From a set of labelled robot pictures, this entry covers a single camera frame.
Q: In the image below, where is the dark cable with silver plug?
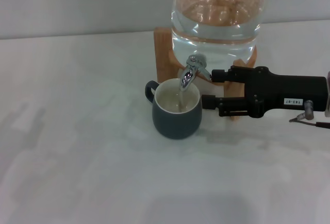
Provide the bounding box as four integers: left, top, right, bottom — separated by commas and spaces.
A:
288, 100, 330, 129

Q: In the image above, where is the black cup white inside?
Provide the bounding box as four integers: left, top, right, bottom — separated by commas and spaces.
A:
144, 78, 203, 141

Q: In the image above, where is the glass water dispenser jar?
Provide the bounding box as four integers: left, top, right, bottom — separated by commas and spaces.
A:
170, 0, 264, 77

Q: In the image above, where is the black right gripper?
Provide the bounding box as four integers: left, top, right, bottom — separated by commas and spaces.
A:
201, 65, 327, 119

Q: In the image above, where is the chrome faucet tap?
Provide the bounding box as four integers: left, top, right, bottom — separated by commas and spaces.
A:
179, 54, 213, 92

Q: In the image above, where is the wooden dispenser stand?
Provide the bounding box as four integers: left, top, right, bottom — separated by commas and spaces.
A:
154, 27, 258, 122

